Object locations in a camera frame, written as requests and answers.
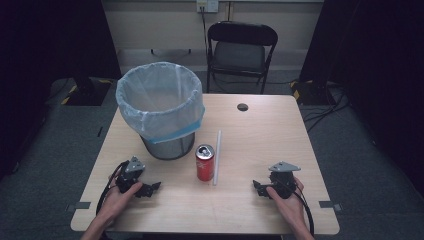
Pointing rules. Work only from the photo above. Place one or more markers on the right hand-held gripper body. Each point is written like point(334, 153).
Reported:
point(283, 178)

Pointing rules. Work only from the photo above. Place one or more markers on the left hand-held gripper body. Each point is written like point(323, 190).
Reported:
point(130, 173)

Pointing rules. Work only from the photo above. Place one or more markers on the metal mesh trash bin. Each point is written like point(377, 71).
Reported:
point(171, 149)

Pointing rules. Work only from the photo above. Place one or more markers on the white straw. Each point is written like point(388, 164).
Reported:
point(217, 156)

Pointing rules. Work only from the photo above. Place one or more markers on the red drink can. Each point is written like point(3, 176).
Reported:
point(205, 166)

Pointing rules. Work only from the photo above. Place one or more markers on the translucent plastic bin bag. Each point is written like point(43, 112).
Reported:
point(160, 100)

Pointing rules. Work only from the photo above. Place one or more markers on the person's left hand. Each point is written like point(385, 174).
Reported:
point(116, 203)

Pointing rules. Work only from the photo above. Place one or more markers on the person's right hand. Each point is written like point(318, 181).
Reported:
point(290, 208)

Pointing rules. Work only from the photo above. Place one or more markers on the grey tape strip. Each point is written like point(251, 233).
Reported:
point(328, 205)
point(80, 205)

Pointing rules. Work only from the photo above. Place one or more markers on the black stand base striped tape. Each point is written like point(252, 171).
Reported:
point(86, 91)
point(311, 93)

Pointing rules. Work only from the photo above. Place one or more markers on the black folding chair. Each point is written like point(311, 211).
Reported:
point(240, 55)

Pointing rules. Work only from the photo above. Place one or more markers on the dark curtain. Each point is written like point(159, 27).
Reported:
point(376, 66)
point(50, 50)

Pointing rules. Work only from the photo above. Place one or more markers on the white wall outlet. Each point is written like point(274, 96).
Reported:
point(207, 5)

